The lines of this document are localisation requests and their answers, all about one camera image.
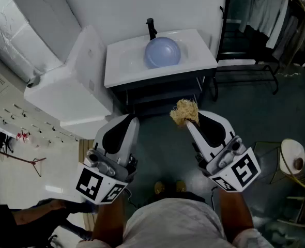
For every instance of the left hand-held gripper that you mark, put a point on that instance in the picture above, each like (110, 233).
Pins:
(89, 183)

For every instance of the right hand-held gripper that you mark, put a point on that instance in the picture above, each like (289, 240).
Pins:
(243, 170)

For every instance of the yellow fibrous loofah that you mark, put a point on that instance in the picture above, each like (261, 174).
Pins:
(184, 111)

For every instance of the blue plastic bowl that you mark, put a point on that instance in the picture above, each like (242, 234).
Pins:
(162, 53)

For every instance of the person's left forearm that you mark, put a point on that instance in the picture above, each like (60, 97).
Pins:
(108, 221)

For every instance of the person's right forearm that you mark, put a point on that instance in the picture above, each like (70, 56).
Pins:
(235, 216)

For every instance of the dark vanity cabinet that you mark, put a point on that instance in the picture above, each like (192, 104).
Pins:
(155, 92)

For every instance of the person's right yellow shoe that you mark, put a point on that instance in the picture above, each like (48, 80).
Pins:
(181, 186)

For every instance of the person's yellow shoe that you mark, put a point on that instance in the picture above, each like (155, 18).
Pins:
(159, 187)
(181, 186)

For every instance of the person's left yellow shoe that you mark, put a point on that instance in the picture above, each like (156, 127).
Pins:
(159, 187)

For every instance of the white ceramic sink basin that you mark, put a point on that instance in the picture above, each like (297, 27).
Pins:
(121, 68)

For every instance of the person's black trousers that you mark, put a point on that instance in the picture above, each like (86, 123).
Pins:
(168, 196)

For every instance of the black metal clothes rack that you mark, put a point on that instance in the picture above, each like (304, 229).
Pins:
(245, 71)

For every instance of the red metal stand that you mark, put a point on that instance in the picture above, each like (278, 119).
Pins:
(34, 161)

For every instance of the person's white shirt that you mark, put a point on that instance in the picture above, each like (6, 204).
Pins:
(173, 226)

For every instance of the black faucet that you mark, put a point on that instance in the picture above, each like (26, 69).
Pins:
(151, 31)

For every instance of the white drawer cabinet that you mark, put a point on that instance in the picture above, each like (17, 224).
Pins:
(18, 107)

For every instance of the hanging dark grey garment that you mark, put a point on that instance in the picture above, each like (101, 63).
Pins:
(287, 40)

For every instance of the hanging light grey garment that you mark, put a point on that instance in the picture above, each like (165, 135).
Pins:
(263, 12)

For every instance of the plastic-wrapped white panel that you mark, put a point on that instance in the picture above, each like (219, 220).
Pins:
(20, 30)

